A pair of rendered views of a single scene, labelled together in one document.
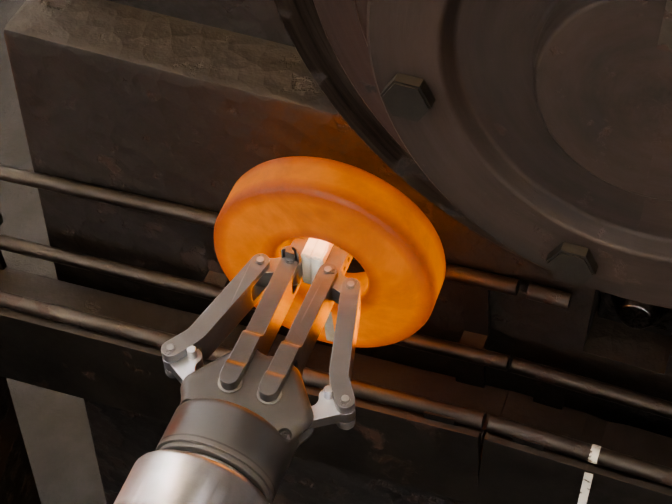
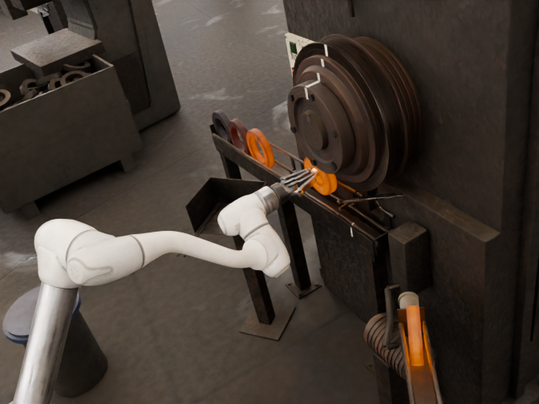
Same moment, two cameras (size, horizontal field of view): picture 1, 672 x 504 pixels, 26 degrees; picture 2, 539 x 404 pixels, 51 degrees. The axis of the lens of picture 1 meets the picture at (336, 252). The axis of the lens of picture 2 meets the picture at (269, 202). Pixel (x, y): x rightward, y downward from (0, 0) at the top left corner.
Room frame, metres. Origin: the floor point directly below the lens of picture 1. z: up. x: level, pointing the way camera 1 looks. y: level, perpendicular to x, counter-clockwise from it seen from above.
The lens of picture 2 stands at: (-0.65, -1.09, 1.91)
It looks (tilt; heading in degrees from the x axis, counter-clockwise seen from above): 35 degrees down; 47
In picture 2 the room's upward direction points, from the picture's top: 14 degrees counter-clockwise
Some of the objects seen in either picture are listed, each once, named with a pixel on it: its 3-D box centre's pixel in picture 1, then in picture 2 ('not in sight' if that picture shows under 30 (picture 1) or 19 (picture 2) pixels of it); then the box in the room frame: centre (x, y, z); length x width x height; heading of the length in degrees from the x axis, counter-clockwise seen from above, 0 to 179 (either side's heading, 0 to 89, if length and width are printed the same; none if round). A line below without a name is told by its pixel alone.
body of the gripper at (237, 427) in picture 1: (239, 422); (284, 190); (0.50, 0.06, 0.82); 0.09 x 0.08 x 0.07; 160
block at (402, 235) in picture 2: not in sight; (410, 259); (0.51, -0.41, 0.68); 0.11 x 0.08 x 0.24; 159
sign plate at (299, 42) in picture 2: not in sight; (310, 65); (0.80, 0.09, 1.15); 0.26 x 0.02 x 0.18; 69
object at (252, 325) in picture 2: not in sight; (246, 261); (0.50, 0.37, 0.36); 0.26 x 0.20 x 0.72; 104
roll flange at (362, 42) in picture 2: not in sight; (366, 105); (0.66, -0.21, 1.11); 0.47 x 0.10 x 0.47; 69
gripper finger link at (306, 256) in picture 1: (325, 231); not in sight; (0.65, 0.01, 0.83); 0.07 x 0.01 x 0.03; 160
